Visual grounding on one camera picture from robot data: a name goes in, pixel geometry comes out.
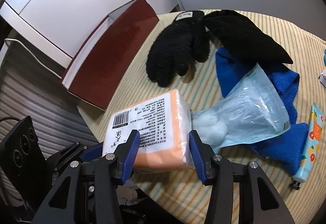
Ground blue towel cloth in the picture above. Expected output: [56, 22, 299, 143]
[216, 47, 308, 176]

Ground light blue cotton bag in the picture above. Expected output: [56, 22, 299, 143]
[191, 65, 291, 151]

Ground orange tissue pack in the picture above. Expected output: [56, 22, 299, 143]
[102, 89, 193, 173]

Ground fruit print hand cream tube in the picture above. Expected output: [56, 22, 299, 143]
[292, 102, 325, 190]

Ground white snack wrapper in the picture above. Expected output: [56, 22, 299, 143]
[318, 67, 326, 87]

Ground blue collapsible funnel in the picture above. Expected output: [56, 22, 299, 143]
[323, 49, 326, 66]

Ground black fuzzy glove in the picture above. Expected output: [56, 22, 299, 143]
[202, 9, 293, 65]

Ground black glove with label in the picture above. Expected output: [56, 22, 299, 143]
[146, 11, 210, 88]

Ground dark red cardboard box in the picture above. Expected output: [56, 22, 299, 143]
[61, 0, 159, 110]

